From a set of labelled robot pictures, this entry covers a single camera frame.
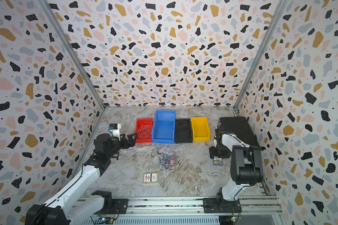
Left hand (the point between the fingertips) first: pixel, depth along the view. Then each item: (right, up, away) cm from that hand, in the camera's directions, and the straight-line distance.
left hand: (132, 134), depth 81 cm
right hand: (+53, -16, +11) cm, 57 cm away
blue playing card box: (+52, -19, +9) cm, 56 cm away
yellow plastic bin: (+44, 0, +26) cm, 51 cm away
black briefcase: (+73, +3, +25) cm, 77 cm away
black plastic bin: (+30, 0, +25) cm, 39 cm away
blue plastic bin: (+15, +3, +30) cm, 34 cm away
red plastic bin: (-1, +7, +34) cm, 34 cm away
